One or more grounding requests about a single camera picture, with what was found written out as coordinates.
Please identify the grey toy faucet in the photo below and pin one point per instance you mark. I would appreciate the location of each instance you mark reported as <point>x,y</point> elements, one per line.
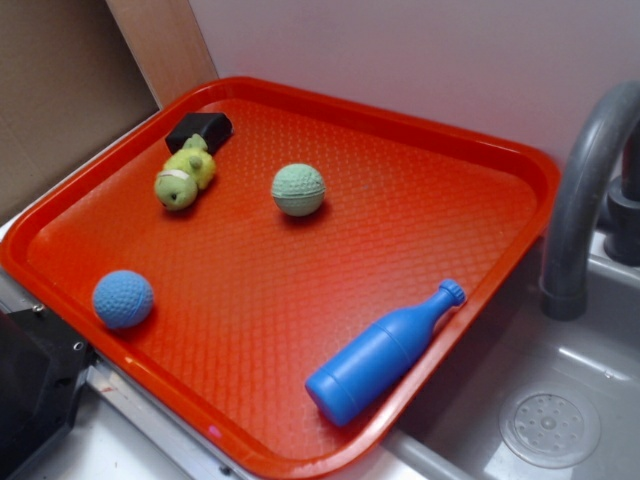
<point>594,162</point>

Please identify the blue dimpled ball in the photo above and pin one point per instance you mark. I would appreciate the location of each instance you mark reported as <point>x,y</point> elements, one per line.
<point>122,299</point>

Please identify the grey toy sink basin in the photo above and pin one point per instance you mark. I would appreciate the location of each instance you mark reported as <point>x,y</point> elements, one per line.
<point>522,396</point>

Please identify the green dimpled ball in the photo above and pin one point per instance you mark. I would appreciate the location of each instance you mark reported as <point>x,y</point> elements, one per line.
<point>298,189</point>

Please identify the dark faucet handle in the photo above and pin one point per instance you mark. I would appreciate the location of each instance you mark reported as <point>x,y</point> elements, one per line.
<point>622,244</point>

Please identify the black rectangular block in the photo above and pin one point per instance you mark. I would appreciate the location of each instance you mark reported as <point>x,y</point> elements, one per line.
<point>214,129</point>

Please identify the brown cardboard panel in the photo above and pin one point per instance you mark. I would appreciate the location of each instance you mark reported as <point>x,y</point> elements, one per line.
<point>76,75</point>

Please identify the green plush turtle toy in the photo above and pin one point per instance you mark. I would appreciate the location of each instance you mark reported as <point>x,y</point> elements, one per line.
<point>185,174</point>

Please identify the red plastic tray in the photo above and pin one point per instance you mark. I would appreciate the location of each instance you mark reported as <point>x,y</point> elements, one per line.
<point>249,301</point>

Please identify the black robot base box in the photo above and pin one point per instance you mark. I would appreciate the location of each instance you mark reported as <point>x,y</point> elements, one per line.
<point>44,366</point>

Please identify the blue plastic toy bottle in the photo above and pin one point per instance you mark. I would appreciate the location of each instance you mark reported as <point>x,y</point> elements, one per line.
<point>361,371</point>

